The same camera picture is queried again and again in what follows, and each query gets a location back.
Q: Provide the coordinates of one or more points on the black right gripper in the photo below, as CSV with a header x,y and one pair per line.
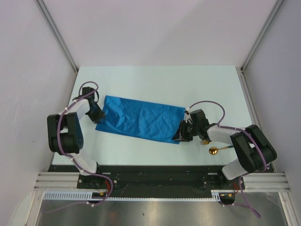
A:
x,y
181,134

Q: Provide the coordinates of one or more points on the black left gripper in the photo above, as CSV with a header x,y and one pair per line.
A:
x,y
99,116

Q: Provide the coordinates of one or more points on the blue cloth napkin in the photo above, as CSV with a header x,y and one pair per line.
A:
x,y
140,119

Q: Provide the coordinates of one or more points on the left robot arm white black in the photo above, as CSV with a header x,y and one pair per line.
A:
x,y
65,135

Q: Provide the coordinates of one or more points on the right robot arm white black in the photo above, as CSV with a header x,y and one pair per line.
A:
x,y
254,151

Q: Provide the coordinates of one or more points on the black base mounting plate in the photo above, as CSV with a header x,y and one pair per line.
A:
x,y
163,182

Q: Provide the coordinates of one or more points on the gold fork green handle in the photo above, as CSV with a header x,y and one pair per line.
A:
x,y
204,142

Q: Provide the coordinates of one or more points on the gold spoon green handle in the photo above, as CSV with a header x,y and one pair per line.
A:
x,y
215,150

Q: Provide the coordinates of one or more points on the white slotted cable duct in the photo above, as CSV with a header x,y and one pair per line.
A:
x,y
88,196

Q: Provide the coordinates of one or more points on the aluminium front frame rail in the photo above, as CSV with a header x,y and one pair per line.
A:
x,y
256,182

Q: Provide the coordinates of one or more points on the right aluminium corner post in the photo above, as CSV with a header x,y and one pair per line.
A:
x,y
263,32

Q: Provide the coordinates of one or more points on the aluminium corner post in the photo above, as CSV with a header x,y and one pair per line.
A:
x,y
56,33
263,32

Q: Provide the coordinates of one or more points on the left aluminium corner post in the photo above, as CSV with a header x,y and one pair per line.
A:
x,y
56,33

